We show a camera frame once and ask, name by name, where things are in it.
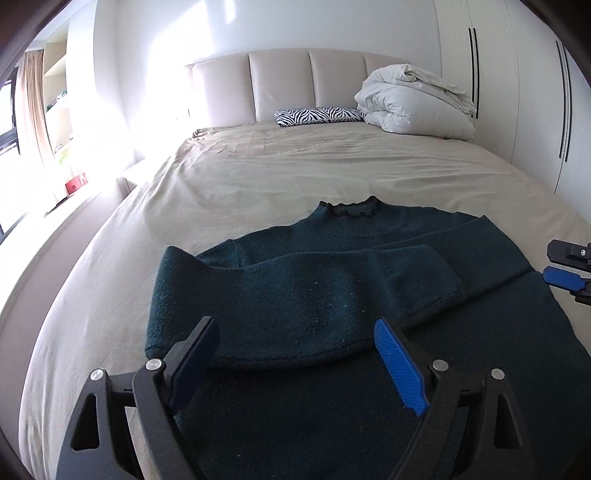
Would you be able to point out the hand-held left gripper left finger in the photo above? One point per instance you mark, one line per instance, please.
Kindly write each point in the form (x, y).
(194, 360)

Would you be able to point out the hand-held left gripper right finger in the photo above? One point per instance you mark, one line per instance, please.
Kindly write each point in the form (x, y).
(399, 369)

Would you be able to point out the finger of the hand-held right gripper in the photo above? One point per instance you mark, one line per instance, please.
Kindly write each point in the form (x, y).
(570, 253)
(561, 277)

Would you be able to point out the dark green knit sweater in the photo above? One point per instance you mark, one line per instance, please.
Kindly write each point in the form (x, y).
(300, 300)

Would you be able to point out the white wardrobe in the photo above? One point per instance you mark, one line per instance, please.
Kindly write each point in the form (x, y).
(517, 92)

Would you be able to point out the white nightstand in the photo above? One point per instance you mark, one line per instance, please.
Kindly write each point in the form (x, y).
(131, 177)

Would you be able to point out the bed with beige sheet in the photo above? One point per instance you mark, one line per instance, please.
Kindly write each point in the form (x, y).
(277, 175)

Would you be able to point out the red box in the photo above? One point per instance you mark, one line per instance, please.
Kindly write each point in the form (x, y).
(75, 184)

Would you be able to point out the folded white duvet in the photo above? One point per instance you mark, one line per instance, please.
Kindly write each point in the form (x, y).
(411, 106)

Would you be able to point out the striped cloth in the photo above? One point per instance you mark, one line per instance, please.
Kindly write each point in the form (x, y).
(202, 132)

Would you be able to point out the light green object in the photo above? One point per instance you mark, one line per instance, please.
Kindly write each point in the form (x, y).
(63, 157)

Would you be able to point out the zebra print pillow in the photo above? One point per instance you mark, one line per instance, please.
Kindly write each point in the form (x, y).
(318, 115)

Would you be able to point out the white open shelf unit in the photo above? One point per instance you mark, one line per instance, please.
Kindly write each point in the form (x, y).
(62, 120)

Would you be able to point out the dark framed window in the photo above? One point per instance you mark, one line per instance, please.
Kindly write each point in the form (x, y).
(11, 152)

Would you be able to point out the beige padded headboard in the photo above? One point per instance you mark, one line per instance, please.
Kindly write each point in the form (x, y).
(281, 87)

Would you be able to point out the beige curtain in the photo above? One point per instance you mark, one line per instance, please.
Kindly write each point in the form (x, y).
(37, 120)

